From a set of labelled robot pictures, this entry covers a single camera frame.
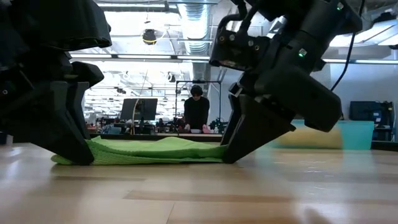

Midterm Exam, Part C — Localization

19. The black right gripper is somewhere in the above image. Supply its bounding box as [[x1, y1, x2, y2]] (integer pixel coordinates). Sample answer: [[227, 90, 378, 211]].
[[209, 26, 325, 164]]

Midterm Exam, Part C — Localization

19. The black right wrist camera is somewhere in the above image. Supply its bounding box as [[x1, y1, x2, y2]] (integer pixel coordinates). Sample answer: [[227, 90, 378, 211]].
[[254, 67, 343, 133]]

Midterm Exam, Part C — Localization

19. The black wall-side monitor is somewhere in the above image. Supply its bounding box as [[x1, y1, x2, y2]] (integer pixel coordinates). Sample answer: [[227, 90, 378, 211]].
[[348, 100, 395, 128]]

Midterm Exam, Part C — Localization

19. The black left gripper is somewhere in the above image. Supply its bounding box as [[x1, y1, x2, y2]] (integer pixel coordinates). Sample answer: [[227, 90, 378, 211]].
[[0, 49, 106, 166]]

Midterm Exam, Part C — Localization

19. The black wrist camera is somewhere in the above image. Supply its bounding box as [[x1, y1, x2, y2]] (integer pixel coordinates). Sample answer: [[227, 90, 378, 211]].
[[254, 67, 343, 133], [0, 0, 113, 52]]

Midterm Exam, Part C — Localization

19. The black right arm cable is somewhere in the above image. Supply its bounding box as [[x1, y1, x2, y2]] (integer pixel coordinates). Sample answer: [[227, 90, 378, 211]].
[[330, 30, 357, 93]]

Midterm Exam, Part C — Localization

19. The black round ceiling fixture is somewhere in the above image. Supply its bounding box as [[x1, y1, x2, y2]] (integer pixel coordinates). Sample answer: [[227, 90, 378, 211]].
[[142, 28, 157, 45]]

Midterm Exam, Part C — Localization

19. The person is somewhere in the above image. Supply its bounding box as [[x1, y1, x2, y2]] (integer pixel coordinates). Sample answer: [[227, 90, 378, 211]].
[[183, 85, 211, 131]]

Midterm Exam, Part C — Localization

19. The orange microfiber towel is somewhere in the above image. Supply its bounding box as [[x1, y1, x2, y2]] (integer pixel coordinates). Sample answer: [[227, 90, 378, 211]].
[[275, 127, 343, 149]]

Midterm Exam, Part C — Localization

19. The black pipe frame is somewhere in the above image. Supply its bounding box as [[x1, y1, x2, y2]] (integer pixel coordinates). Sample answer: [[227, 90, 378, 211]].
[[175, 80, 222, 125]]

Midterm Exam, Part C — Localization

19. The silver ventilation duct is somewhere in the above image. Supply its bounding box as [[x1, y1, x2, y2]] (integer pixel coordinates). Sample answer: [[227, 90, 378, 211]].
[[178, 0, 213, 55]]

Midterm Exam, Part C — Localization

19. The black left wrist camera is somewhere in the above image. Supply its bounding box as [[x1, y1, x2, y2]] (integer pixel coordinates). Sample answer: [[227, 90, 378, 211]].
[[0, 0, 113, 52]]

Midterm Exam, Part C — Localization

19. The green microfiber towel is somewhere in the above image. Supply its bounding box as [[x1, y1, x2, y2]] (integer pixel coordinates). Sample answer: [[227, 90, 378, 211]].
[[51, 136, 228, 166]]

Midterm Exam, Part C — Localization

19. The teal translucent plastic basket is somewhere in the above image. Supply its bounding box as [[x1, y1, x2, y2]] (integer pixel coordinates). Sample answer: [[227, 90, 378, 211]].
[[269, 119, 375, 151]]

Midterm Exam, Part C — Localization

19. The dark monitor on stand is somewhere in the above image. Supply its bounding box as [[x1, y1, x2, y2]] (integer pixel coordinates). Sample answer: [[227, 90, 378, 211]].
[[120, 98, 159, 121]]

